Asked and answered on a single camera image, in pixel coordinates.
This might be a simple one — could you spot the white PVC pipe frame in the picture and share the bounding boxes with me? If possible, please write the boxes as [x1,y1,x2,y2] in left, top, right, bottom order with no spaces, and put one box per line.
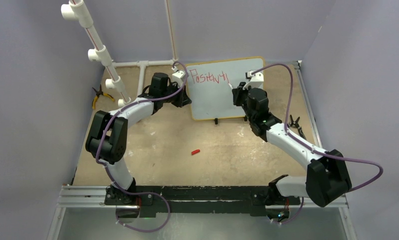
[60,0,178,105]

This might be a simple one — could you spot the green-handled pliers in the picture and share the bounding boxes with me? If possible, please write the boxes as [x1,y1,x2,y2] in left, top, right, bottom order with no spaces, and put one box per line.
[288,114,307,140]

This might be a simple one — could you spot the metal whiteboard stand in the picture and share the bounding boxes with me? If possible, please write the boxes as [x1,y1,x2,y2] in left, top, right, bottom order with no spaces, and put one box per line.
[213,116,248,125]

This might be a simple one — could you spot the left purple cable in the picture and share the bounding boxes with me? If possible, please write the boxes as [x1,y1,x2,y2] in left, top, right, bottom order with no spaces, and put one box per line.
[95,60,189,234]

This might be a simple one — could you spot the yellow-framed whiteboard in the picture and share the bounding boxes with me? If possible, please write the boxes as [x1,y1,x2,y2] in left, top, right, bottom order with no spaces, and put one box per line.
[186,56,265,121]

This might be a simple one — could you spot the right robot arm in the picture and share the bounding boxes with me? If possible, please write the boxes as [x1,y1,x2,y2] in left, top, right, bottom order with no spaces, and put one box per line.
[231,82,352,207]

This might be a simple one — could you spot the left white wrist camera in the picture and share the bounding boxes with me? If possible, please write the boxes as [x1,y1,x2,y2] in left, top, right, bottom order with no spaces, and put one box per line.
[170,66,187,89]

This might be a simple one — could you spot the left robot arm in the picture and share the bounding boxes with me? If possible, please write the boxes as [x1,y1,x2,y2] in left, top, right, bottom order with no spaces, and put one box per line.
[85,70,192,205]

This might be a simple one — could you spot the yellow-handled pliers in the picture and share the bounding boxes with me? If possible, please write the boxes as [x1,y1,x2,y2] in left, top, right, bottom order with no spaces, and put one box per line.
[91,85,115,110]

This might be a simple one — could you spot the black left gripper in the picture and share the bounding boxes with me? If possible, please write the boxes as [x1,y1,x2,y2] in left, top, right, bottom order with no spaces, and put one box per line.
[161,82,191,108]

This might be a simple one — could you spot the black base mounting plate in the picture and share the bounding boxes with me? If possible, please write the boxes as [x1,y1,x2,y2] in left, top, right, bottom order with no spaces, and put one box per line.
[104,185,301,218]

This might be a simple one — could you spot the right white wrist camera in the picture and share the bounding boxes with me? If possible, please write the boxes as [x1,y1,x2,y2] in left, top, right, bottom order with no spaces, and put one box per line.
[243,70,264,90]

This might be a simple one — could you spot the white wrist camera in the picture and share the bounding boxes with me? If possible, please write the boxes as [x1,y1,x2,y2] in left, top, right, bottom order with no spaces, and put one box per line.
[243,70,264,90]
[170,66,187,89]

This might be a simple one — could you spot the red marker cap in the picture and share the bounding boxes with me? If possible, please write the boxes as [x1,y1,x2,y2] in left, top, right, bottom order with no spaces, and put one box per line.
[191,149,201,156]

